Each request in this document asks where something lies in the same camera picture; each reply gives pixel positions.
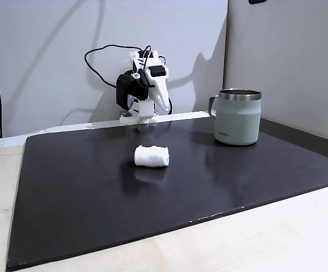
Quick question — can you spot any pale green steel-rimmed mug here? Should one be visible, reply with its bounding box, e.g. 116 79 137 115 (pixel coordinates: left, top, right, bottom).
208 88 263 147

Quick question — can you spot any black camera box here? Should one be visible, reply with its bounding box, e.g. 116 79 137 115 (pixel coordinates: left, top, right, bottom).
116 72 149 110

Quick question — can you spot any white gauze roll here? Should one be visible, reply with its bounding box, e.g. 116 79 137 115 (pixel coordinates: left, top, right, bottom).
134 144 170 168

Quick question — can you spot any black camera cable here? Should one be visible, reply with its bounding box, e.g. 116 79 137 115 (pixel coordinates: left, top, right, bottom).
83 44 153 89

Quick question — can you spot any black table mat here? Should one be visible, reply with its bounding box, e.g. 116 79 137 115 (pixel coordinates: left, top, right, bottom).
5 116 328 269

